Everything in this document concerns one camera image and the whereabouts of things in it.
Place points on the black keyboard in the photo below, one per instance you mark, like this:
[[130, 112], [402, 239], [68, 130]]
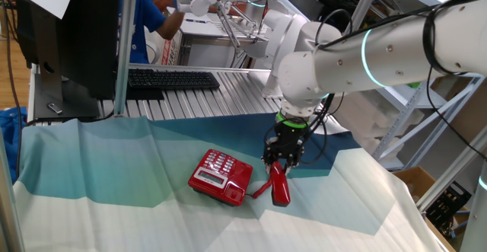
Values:
[[171, 80]]

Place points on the white carton red print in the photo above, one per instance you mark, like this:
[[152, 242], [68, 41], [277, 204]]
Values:
[[169, 52]]

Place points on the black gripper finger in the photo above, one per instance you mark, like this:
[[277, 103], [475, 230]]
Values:
[[271, 157], [296, 160]]

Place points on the silver usb stick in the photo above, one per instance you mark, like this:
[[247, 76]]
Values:
[[55, 108]]

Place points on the person in blue shirt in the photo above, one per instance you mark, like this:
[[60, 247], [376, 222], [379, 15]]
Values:
[[142, 27]]

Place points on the black computer monitor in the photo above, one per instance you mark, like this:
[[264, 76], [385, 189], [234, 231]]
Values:
[[87, 35]]

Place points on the brown cardboard box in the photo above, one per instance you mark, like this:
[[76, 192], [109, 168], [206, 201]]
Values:
[[472, 107]]

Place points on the open cardboard box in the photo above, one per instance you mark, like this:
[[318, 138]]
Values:
[[414, 179]]

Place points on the bare person forearm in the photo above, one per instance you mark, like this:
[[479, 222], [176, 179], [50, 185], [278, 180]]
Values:
[[171, 25]]

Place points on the grey metal cabinet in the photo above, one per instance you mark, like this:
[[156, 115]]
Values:
[[205, 54]]

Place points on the aluminium frame post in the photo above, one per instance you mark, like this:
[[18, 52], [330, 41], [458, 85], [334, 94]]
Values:
[[9, 214], [449, 172], [127, 35], [365, 0]]

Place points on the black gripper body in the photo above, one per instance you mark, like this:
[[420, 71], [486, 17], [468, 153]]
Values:
[[289, 139]]

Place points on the red telephone handset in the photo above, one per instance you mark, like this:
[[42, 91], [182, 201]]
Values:
[[281, 191]]

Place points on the black plastic crate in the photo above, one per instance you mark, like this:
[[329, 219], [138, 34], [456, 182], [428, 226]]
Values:
[[449, 206]]

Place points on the blue fabric bag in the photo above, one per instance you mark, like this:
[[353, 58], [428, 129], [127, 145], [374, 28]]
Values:
[[11, 138]]

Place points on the red telephone base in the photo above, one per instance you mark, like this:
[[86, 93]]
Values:
[[224, 183]]

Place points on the dark grey laptop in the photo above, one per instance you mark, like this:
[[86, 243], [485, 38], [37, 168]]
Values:
[[304, 2]]

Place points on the blue green white tablecloth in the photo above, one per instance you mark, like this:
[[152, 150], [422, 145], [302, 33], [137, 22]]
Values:
[[114, 168]]

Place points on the white haptic control device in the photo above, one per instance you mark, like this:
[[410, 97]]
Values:
[[277, 27]]

